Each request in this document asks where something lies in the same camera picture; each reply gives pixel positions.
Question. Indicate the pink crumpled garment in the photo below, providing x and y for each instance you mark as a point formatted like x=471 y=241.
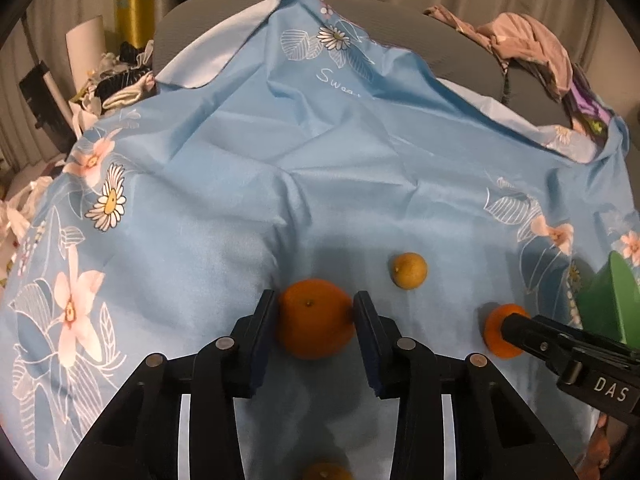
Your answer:
x=525 y=35

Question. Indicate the blue floral bedsheet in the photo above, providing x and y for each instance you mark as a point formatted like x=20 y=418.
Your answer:
x=250 y=185

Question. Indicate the yellow patterned curtain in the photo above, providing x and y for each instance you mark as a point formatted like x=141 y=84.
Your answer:
x=132 y=5

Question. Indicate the grey sofa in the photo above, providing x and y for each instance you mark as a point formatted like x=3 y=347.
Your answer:
x=220 y=15

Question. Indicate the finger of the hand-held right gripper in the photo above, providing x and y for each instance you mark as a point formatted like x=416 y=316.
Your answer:
x=530 y=335

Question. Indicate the black box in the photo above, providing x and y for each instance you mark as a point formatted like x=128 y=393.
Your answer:
x=42 y=95

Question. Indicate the purple cloth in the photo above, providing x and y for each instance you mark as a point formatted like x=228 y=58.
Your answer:
x=590 y=110

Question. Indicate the orange with pitted skin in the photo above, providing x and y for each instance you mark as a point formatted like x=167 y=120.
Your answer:
x=495 y=335

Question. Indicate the pile of dark clothes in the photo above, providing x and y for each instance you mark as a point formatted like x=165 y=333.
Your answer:
x=122 y=80

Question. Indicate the orange with stem dimple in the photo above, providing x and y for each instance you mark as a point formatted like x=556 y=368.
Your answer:
x=315 y=320

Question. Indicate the small orange-yellow tomato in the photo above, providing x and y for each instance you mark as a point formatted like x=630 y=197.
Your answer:
x=325 y=474

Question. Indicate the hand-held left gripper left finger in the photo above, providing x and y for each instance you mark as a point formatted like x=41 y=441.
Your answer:
x=262 y=345

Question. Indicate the white crumpled cloth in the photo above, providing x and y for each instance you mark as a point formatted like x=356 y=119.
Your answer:
x=15 y=220

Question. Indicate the white paper roll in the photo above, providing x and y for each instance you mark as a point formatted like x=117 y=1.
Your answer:
x=87 y=47

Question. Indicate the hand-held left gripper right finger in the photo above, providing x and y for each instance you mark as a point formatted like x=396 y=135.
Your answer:
x=367 y=345

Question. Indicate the small yellowish jujube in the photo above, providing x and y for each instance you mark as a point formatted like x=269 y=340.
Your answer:
x=409 y=271

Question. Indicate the green plastic basin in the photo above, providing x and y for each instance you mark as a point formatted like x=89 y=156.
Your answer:
x=610 y=305

